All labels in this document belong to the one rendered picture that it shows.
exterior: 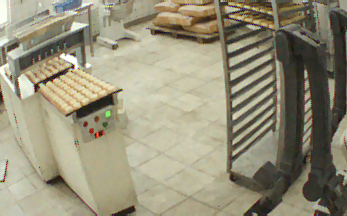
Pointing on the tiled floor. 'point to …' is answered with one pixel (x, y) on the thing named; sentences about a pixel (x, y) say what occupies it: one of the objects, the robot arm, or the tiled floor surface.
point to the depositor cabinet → (32, 123)
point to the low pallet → (184, 33)
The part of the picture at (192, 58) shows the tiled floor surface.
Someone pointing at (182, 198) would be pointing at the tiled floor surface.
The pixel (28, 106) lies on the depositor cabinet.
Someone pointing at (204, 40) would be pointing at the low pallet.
